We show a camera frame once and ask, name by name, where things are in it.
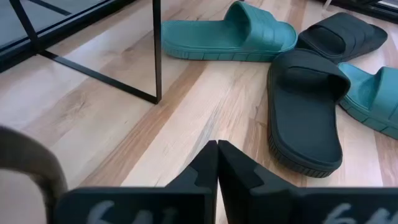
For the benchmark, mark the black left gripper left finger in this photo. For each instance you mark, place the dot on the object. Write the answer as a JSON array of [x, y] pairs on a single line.
[[174, 205]]

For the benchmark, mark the wooden shelf with black frame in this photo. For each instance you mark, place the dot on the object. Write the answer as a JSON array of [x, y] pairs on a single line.
[[157, 46]]

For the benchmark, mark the green rubber slide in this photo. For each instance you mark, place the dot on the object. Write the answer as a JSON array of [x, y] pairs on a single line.
[[217, 37], [379, 93]]

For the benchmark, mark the black rubber slide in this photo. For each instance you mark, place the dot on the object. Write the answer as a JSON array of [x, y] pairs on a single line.
[[348, 31], [304, 130]]

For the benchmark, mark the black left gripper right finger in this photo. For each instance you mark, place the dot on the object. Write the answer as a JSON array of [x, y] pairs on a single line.
[[264, 205]]

